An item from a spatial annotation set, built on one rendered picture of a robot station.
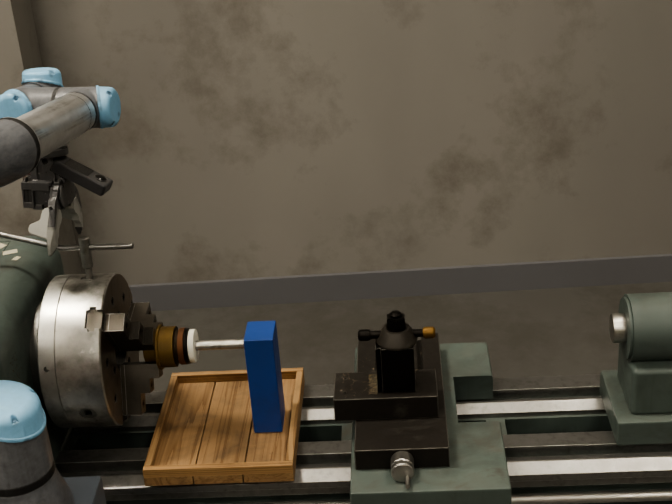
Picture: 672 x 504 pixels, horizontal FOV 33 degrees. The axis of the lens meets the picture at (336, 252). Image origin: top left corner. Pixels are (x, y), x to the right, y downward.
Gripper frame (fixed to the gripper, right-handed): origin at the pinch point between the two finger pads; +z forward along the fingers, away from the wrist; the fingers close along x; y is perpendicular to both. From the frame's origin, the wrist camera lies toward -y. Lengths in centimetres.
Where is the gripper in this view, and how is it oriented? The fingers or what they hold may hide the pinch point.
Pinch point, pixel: (69, 245)
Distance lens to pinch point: 232.0
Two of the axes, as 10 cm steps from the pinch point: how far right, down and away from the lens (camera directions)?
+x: -1.7, 3.0, -9.4
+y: -9.9, -0.3, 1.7
